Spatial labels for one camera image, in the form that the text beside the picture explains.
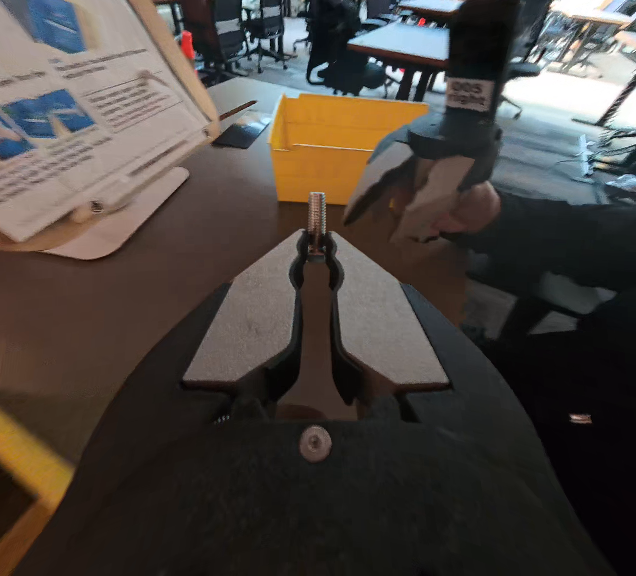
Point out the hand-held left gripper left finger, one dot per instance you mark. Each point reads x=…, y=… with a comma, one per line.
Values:
x=243, y=327

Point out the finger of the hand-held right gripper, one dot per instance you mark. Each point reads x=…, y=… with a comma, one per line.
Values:
x=382, y=171
x=437, y=193

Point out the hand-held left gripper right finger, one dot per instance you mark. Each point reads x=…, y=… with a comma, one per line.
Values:
x=387, y=332

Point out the steel bolt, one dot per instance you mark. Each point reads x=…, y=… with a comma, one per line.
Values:
x=317, y=218

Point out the yellow divided bin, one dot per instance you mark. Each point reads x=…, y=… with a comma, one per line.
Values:
x=30, y=446

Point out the person's right forearm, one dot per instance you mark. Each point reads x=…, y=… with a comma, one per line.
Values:
x=556, y=238

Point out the person's right hand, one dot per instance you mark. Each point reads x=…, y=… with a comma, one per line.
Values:
x=477, y=210

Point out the yellow open bin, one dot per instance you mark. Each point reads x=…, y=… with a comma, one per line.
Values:
x=318, y=168

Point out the background office desks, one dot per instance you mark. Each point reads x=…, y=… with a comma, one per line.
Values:
x=397, y=44

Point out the black jacket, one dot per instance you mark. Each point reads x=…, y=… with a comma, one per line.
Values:
x=333, y=39

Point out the black flat card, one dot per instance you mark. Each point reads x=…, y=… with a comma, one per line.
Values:
x=241, y=136

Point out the small striped reflective tag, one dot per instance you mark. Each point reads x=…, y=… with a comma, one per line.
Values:
x=580, y=419

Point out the group of black office chairs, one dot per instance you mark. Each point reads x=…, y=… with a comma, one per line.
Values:
x=228, y=14

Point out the orange traffic cone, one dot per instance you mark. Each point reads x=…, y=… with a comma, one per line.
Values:
x=188, y=49

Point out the person's dark clothing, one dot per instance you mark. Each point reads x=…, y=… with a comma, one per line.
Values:
x=571, y=486

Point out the printed instruction sheet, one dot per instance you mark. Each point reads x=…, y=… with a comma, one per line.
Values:
x=99, y=64

